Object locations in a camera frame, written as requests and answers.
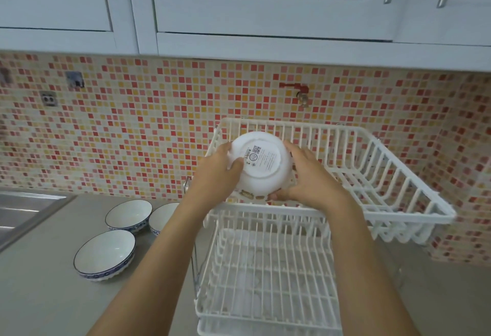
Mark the person's left forearm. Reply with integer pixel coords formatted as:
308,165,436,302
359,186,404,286
87,198,217,336

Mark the white bowl with label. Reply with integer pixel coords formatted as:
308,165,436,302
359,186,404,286
228,130,294,202

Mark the stainless steel sink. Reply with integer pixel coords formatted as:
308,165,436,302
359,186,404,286
0,189,77,253

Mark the person's left hand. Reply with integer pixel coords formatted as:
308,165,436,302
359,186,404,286
187,142,244,210

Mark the white wire dish basket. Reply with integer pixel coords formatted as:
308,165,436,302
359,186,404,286
205,117,458,247

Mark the person's right hand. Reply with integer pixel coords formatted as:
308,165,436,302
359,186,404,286
268,140,347,210

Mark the red wall water valve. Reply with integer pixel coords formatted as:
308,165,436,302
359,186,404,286
279,82,310,108

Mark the person's right forearm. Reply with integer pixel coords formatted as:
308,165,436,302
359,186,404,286
318,196,419,336

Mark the white wire plate rack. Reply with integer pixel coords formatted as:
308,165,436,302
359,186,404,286
194,205,346,327

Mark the blue rimmed white bowl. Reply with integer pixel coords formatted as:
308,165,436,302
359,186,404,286
105,199,153,233
73,229,137,283
148,202,181,237

